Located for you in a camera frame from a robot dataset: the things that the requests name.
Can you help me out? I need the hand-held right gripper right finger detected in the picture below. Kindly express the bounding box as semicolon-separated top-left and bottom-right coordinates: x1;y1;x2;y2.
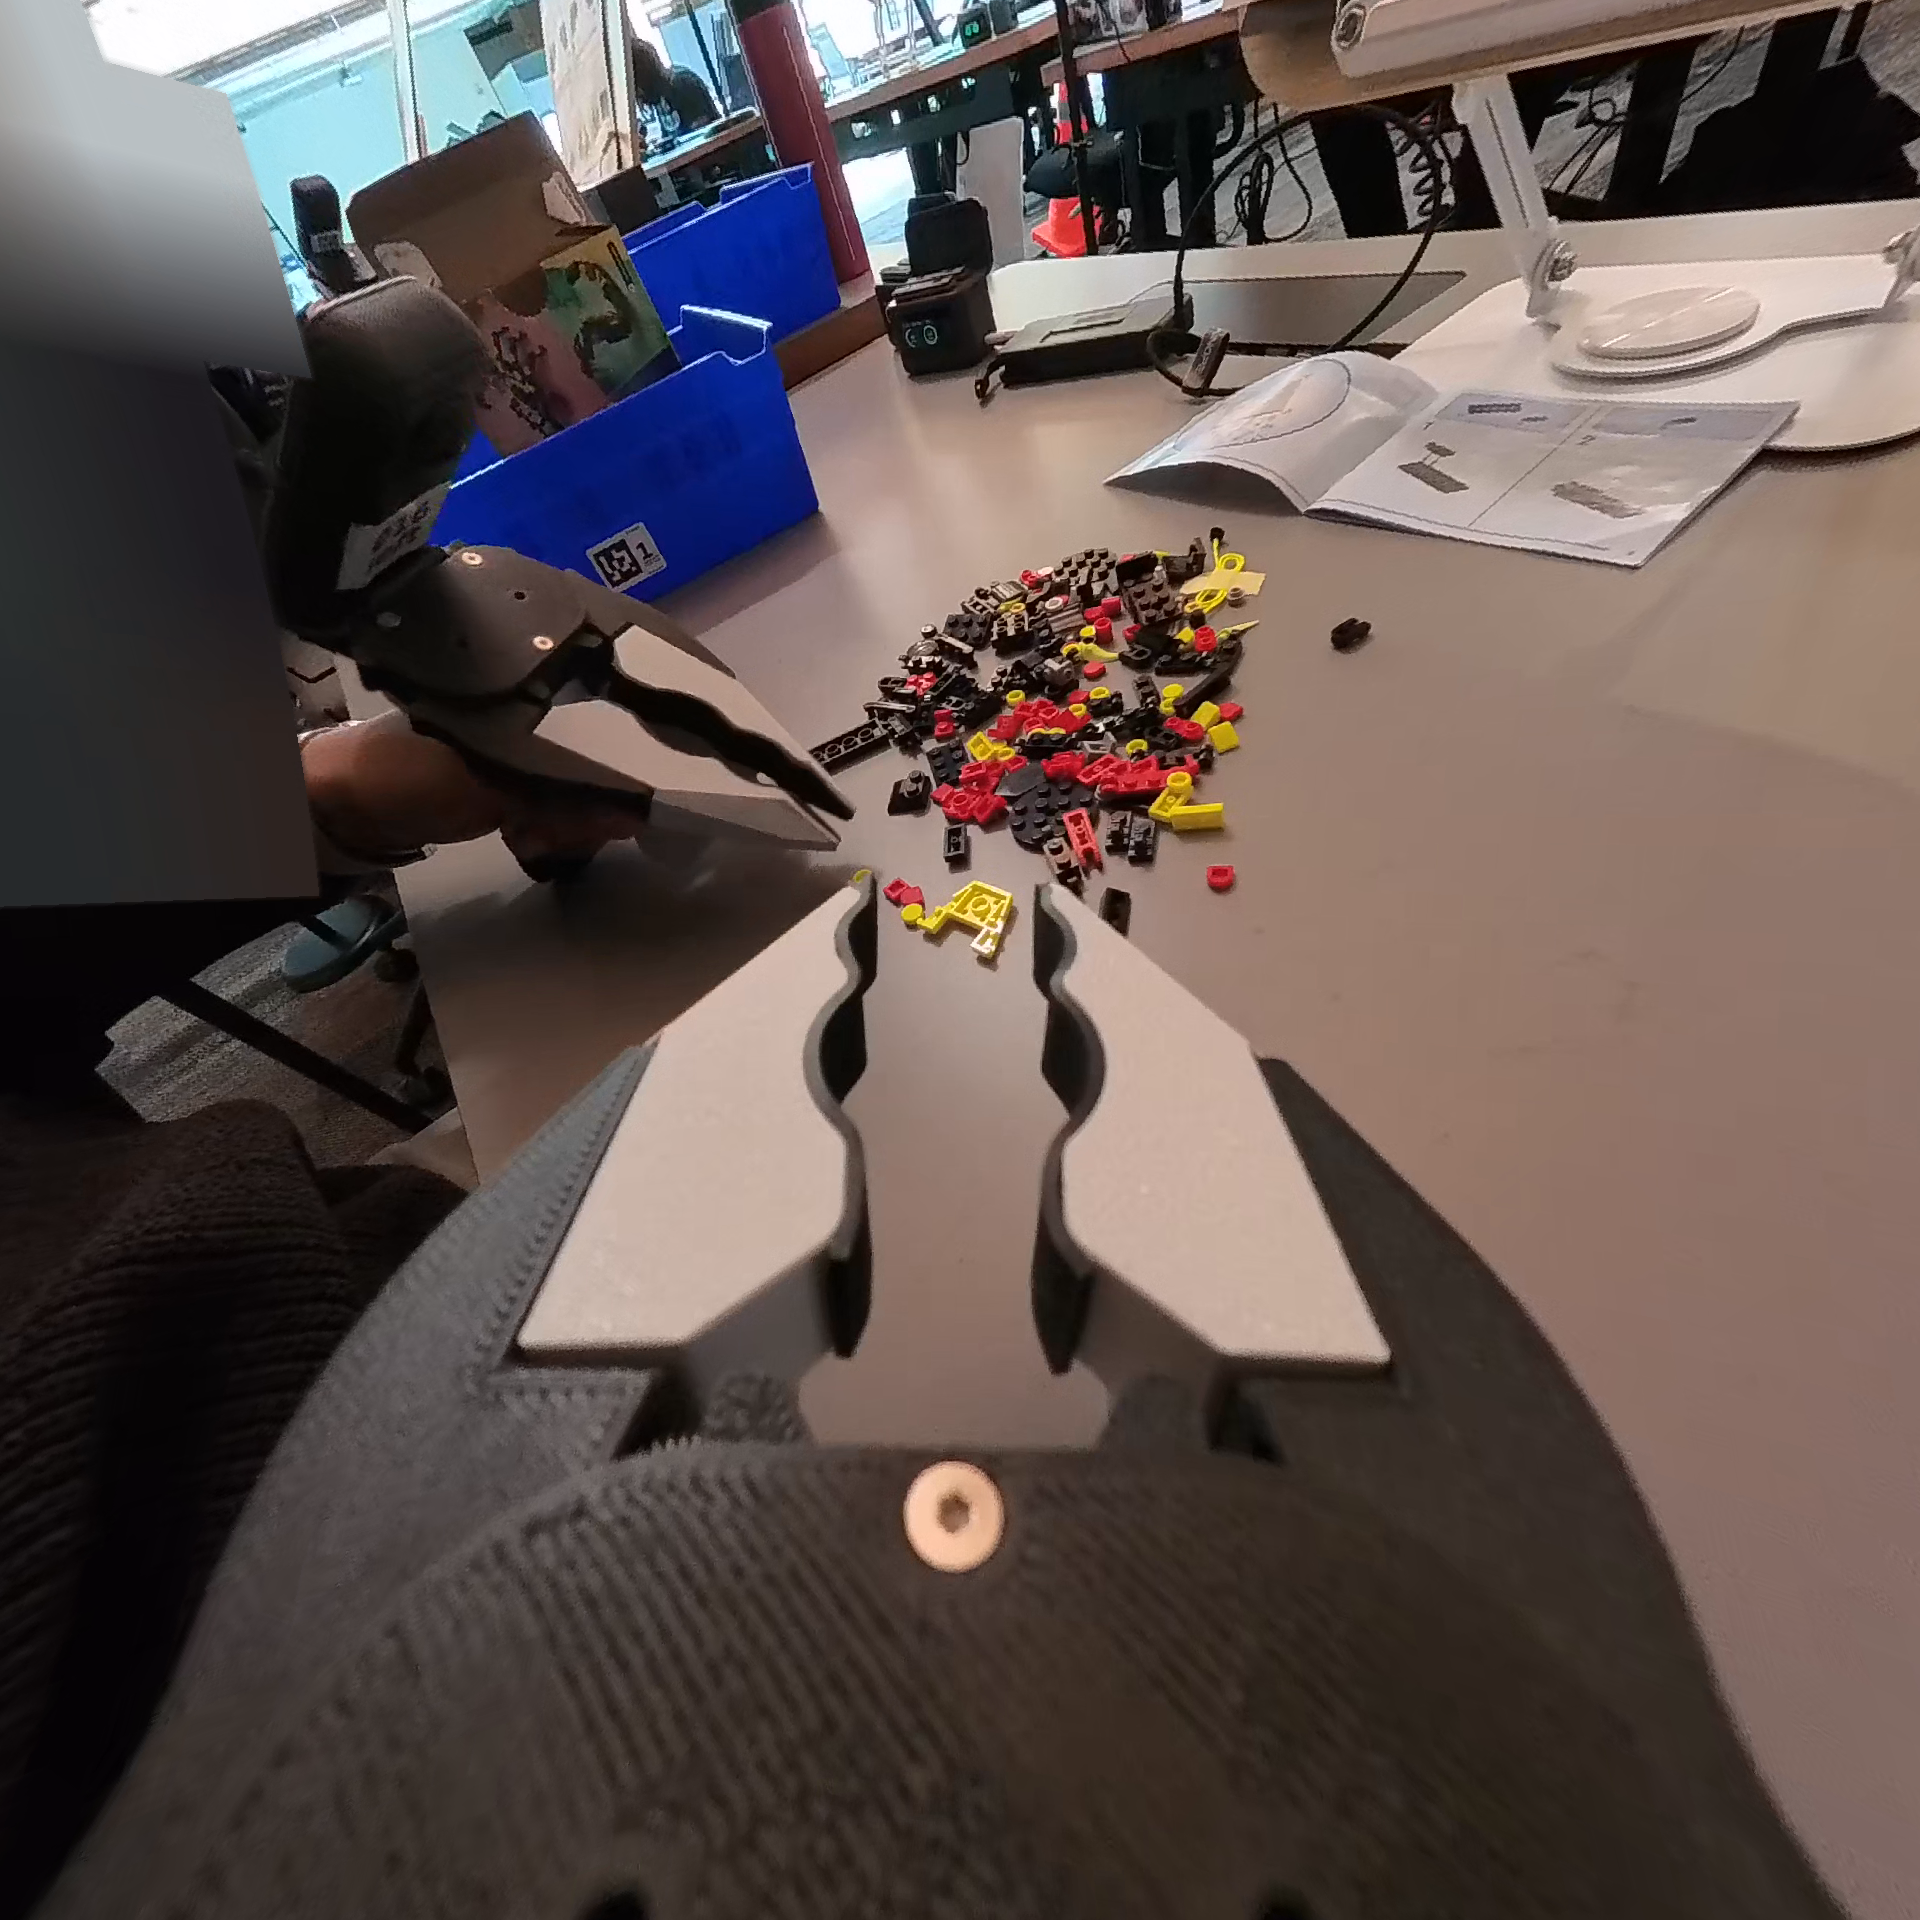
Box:
1029;883;1390;1421

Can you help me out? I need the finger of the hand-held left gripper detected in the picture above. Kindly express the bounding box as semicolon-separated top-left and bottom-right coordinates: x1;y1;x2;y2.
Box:
576;621;856;819
531;696;845;856

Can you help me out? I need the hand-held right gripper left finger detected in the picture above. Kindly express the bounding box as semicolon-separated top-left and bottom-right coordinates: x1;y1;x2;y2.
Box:
514;878;881;1406

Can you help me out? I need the pile of lego pieces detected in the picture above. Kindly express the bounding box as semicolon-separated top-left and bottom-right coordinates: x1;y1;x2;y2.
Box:
879;526;1271;905

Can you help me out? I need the yellow wedge lego plate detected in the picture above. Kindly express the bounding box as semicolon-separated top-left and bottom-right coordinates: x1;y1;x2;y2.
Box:
917;878;1016;957

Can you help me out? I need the person's left hand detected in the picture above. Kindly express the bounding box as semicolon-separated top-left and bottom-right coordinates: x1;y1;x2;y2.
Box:
300;712;664;884

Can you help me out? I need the blue bin with tag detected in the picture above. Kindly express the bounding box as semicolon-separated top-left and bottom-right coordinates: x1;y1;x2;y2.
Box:
431;303;819;606

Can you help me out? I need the cardboard box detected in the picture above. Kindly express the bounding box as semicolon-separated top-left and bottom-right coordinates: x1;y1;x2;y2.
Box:
346;111;679;453

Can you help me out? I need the plain blue bin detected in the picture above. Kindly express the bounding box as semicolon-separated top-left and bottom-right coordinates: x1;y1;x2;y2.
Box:
621;163;842;355

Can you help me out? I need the black power station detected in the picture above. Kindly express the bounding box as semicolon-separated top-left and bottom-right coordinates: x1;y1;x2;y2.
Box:
881;194;1001;379

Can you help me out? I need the black power adapter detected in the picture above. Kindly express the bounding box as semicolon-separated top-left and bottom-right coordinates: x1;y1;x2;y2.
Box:
980;291;1202;401

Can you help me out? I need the dark red bottle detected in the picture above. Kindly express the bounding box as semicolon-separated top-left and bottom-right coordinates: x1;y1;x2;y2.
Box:
730;0;871;288

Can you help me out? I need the instruction booklet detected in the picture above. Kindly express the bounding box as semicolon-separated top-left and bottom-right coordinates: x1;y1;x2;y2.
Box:
1102;349;1800;572

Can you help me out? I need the white desk stand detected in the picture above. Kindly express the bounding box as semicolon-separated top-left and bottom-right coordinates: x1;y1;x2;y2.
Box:
1326;0;1920;453

